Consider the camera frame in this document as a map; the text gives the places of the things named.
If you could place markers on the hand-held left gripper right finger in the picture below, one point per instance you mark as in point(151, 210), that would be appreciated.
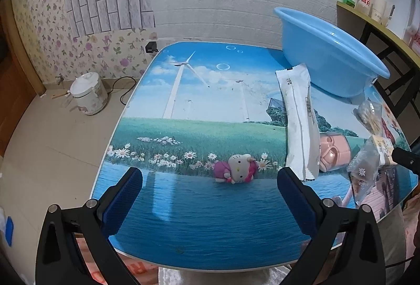
point(295, 199)

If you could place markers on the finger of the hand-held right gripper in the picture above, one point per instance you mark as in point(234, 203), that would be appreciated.
point(407, 158)

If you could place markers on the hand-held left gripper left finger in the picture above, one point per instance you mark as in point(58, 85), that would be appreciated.
point(121, 203)

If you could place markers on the small yellow snack box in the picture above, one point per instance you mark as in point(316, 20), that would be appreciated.
point(382, 149)

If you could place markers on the clear daisy print packet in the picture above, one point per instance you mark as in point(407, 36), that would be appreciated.
point(362, 170)

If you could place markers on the clear snack bag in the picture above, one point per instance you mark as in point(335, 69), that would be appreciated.
point(369, 117)

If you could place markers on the pink plastic toy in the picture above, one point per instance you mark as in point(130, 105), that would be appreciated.
point(331, 150)

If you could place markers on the long white snack packet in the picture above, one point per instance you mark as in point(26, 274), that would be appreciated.
point(300, 127)

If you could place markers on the blue plastic basin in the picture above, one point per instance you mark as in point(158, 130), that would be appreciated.
point(328, 52)

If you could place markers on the cream container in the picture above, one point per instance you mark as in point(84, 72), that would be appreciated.
point(380, 11)

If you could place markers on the red white printed bag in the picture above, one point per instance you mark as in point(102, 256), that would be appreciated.
point(131, 267)

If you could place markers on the pink white cat plush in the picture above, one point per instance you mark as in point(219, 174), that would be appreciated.
point(238, 168)

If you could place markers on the white rice cooker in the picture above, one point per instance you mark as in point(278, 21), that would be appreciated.
point(88, 94)

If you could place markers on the blue plastic piece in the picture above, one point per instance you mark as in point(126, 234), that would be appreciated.
point(9, 232)

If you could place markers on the pink white appliance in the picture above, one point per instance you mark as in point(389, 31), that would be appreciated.
point(408, 16)

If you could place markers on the wooden side table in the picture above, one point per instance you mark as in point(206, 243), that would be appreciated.
point(357, 22)

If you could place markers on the black power adapter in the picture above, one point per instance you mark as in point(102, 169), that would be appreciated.
point(151, 47)

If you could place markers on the wooden door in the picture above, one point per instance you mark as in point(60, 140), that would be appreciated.
point(16, 85)

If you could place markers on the small green box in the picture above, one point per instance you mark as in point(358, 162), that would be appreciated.
point(348, 2)

